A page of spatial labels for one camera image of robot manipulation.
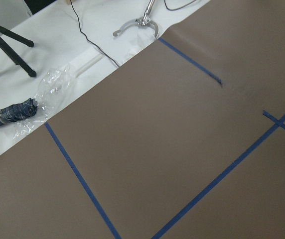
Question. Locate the chrome stand base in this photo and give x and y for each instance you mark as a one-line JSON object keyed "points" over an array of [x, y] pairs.
{"points": [[143, 22]]}

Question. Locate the clear plastic wrap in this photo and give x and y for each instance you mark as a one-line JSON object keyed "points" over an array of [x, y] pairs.
{"points": [[53, 91]]}

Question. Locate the white plastic tube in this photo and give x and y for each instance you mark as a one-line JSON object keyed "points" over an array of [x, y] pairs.
{"points": [[88, 65]]}

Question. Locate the blue tape line crosswise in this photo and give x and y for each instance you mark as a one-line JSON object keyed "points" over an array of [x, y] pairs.
{"points": [[83, 183]]}

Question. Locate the folded dark blue umbrella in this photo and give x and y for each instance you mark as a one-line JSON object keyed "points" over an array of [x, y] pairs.
{"points": [[18, 112]]}

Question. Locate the brown paper table cover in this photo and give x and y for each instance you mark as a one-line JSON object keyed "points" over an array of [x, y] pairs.
{"points": [[186, 140]]}

